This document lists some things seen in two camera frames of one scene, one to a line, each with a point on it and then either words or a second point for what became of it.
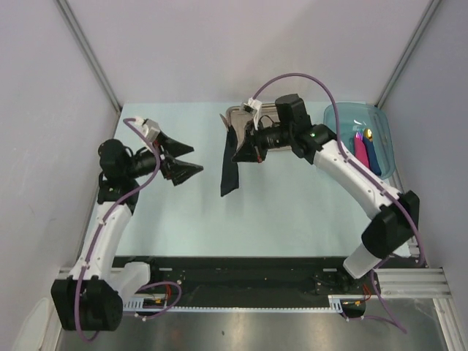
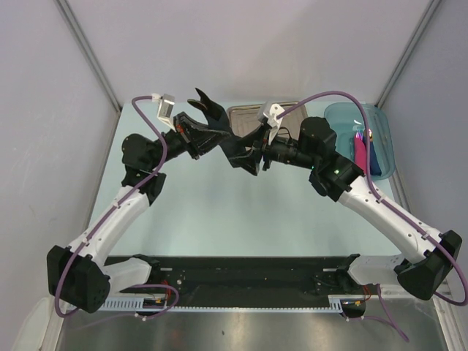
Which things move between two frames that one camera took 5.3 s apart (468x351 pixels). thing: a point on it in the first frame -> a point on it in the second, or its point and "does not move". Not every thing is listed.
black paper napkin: [229, 180] -> [238, 150]
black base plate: [251, 278] does not move
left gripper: [177, 170] -> [196, 138]
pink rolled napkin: [360, 151] does not move
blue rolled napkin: [374, 163] does not move
